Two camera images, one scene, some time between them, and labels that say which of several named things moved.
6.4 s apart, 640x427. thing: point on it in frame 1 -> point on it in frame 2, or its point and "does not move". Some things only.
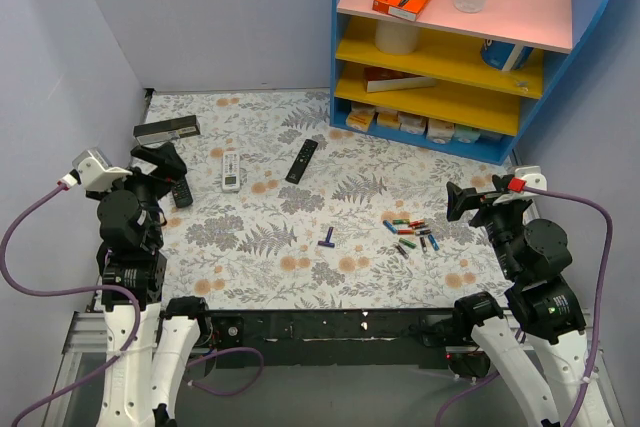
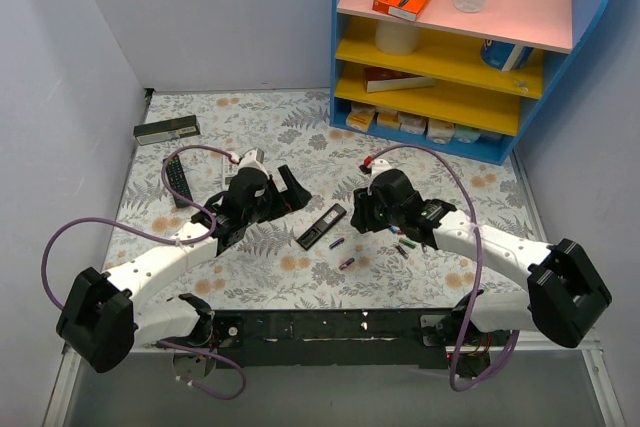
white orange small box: (440, 129) does not move
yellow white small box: (388, 118) does not move
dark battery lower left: (402, 251) does not move
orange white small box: (360, 115) does not move
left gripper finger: (168, 161) -> (295, 196)
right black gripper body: (478, 202) -> (364, 212)
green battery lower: (408, 242) does not move
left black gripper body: (151, 173) -> (275, 196)
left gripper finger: (147, 154) -> (215, 199)
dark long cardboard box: (165, 130) does not move
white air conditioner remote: (231, 171) does not move
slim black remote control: (301, 160) -> (321, 226)
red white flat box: (380, 79) does not move
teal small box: (466, 134) does not move
